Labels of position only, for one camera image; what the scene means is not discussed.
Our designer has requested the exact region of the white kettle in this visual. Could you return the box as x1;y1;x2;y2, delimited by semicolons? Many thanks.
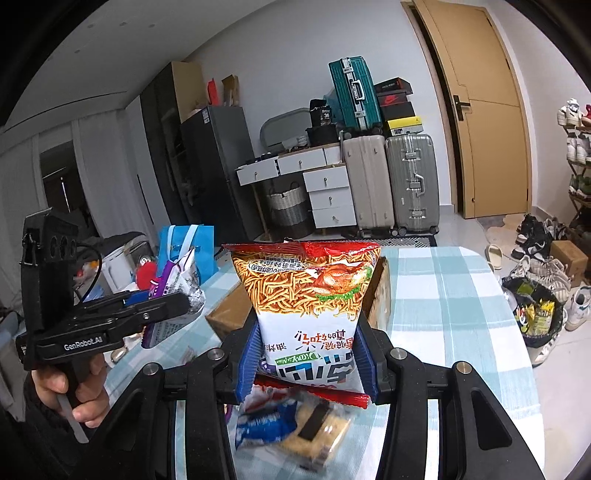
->
100;249;139;296

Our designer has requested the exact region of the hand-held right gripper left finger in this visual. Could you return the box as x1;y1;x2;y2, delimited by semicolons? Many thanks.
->
104;320;262;480

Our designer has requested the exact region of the black refrigerator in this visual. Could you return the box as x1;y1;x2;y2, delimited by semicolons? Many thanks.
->
180;105;264;241

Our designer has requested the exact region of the plain black shoe box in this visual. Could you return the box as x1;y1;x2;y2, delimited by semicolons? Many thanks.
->
381;104;415;121

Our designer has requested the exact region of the teal suitcase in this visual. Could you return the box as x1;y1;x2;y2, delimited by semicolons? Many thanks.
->
329;58;384;132

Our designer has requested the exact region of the silver suitcase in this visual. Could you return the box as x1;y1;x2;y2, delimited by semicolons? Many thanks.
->
385;133;440;236

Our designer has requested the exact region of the pile of sneakers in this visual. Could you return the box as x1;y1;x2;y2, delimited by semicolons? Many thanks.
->
510;212;591;333

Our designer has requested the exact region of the woven laundry basket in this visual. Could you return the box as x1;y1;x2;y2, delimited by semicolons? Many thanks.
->
265;182;312;227

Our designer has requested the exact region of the beige cracker packet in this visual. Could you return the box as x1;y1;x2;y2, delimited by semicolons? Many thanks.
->
277;397;358;472

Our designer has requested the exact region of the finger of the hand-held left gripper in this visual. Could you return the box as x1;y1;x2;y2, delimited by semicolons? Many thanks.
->
69;293;191;344
78;290;151;311

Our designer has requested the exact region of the person's left forearm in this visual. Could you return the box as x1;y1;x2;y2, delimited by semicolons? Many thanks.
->
0;369;112;480

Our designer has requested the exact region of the black shoe box red trim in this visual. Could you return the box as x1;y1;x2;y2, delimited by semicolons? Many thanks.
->
373;78;411;95

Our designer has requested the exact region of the blue cartoon tote bag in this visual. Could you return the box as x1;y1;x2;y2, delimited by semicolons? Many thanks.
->
157;224;220;296

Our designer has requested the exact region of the white curtain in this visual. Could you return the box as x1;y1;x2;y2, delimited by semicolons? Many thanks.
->
76;115;158;241

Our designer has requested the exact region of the trash bin with wrappers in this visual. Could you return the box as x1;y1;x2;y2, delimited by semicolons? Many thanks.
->
501;276;568;352

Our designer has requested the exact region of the black shoe box red logo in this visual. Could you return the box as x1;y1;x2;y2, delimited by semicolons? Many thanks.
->
377;92;411;109

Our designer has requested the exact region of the white orange noodle snack bag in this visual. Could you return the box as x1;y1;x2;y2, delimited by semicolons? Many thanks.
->
222;240;383;409

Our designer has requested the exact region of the black storage basket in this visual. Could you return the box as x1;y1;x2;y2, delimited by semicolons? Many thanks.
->
306;126;342;146

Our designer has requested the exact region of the purple snack packet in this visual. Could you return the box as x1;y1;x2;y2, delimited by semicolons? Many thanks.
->
141;247;206;349

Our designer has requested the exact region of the yellow and black shoe box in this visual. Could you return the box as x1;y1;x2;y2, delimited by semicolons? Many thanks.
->
386;117;423;136

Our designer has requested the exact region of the white desk with drawers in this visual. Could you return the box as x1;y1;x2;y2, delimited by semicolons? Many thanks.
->
236;145;358;229

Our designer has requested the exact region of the patterned floor rug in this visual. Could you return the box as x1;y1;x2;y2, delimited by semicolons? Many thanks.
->
358;233;438;250

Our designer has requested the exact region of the shoe rack with shoes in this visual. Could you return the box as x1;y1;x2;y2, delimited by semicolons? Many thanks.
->
556;97;591;199

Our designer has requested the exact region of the person's left hand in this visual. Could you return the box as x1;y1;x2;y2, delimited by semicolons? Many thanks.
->
30;354;112;428

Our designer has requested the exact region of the teal checked tablecloth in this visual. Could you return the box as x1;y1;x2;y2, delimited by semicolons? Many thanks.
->
108;244;539;480

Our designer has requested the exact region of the red plush toy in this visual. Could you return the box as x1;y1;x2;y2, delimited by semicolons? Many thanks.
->
135;256;160;291

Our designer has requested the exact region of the black cable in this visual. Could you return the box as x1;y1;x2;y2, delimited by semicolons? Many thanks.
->
74;242;103;301

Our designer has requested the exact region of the beige suitcase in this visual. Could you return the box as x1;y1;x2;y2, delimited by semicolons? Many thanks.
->
342;135;398;238

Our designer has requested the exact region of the small cardboard box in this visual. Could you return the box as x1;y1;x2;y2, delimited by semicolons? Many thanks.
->
549;240;589;278

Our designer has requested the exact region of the wooden door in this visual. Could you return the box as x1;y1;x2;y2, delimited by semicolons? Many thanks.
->
413;0;532;220

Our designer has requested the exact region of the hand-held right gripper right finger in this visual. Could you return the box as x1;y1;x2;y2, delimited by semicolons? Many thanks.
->
353;318;515;480

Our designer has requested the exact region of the dark tall cabinet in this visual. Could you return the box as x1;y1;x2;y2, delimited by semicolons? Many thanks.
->
141;61;206;227

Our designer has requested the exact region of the brown cardboard box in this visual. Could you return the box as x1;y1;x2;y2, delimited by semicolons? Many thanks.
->
205;258;392;344

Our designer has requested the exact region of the black box white label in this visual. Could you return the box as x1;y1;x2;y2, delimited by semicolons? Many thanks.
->
308;98;335;127

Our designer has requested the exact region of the blue snack packet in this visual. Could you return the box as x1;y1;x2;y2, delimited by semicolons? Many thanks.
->
235;397;301;450

